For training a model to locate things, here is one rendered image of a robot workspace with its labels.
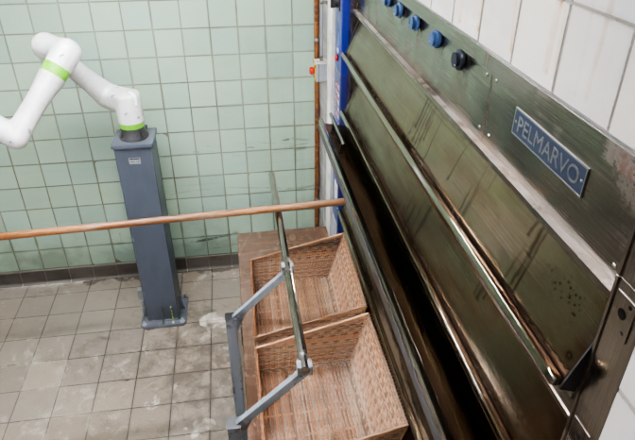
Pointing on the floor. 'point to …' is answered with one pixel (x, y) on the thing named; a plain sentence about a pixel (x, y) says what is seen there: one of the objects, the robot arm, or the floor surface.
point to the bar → (237, 426)
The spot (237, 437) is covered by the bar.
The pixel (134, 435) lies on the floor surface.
